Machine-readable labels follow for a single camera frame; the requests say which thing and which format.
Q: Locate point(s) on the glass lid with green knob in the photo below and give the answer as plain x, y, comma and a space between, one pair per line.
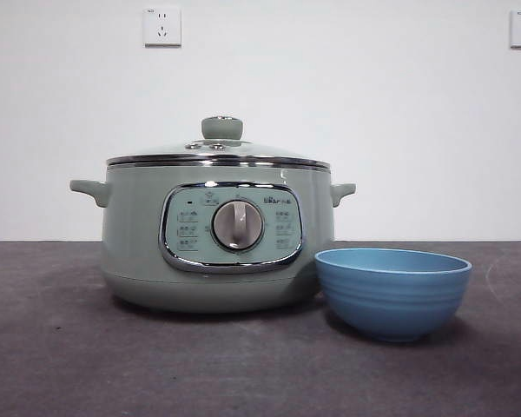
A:
221, 150

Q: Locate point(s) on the blue ribbed bowl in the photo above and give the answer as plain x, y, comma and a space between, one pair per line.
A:
394, 299

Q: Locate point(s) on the pale green electric steamer pot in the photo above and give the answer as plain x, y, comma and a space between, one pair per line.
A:
134, 243

